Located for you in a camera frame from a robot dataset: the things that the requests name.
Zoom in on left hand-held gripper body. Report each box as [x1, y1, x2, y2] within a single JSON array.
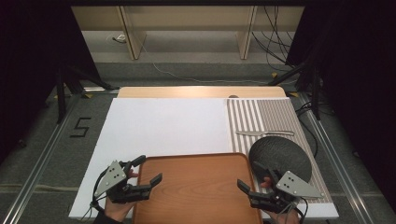
[[93, 160, 153, 204]]

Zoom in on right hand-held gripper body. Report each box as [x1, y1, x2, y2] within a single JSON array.
[[248, 169, 323, 214]]

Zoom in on black textured plate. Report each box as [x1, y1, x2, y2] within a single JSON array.
[[247, 135, 313, 184]]

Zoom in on silver table knife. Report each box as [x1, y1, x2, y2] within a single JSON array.
[[234, 130, 295, 137]]

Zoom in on brown wooden tray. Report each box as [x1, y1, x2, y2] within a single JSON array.
[[132, 152, 264, 224]]

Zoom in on person's right hand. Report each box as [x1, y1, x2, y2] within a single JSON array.
[[261, 176, 302, 224]]

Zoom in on person's left hand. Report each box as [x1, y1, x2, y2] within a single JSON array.
[[104, 169, 140, 223]]

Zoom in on white board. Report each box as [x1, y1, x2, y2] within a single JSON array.
[[68, 97, 340, 220]]

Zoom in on striped beige placemat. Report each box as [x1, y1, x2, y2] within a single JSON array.
[[226, 97, 334, 204]]

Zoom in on black tripod stand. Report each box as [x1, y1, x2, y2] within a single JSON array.
[[267, 61, 322, 121], [55, 64, 120, 125]]

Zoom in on black curtain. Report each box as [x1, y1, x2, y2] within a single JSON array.
[[0, 0, 102, 157], [285, 0, 396, 213]]

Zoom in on beige wooden desk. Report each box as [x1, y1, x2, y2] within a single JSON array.
[[71, 5, 304, 61]]

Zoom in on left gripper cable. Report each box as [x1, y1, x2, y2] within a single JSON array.
[[81, 167, 108, 220]]

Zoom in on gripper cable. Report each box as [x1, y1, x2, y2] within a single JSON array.
[[81, 167, 108, 220], [288, 197, 310, 224]]

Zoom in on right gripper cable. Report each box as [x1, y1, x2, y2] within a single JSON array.
[[288, 197, 310, 224]]

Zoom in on metal floor rail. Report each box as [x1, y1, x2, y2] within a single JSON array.
[[298, 92, 375, 224], [0, 92, 82, 224]]

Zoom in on black cable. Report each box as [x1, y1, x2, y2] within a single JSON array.
[[294, 102, 319, 159], [251, 31, 292, 68], [263, 6, 295, 69]]

